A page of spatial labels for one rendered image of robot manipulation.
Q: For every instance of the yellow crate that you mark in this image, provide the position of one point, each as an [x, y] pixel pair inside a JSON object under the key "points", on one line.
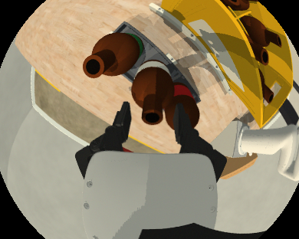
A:
{"points": [[223, 36]]}

